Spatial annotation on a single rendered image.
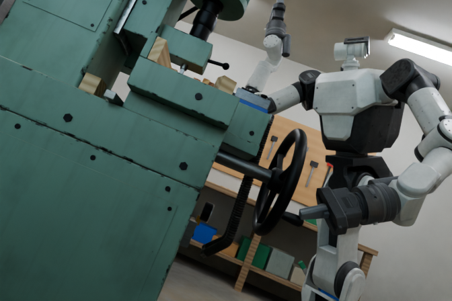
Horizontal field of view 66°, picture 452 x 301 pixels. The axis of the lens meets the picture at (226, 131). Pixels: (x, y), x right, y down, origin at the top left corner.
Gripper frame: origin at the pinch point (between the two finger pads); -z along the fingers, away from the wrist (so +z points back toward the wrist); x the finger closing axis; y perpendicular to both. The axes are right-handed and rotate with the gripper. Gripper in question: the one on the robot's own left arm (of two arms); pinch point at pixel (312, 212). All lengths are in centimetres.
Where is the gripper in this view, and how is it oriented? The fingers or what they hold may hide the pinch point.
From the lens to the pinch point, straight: 83.1
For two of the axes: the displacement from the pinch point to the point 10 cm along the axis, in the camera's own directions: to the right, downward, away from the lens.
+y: -0.3, -8.1, -5.9
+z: 9.9, -1.2, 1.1
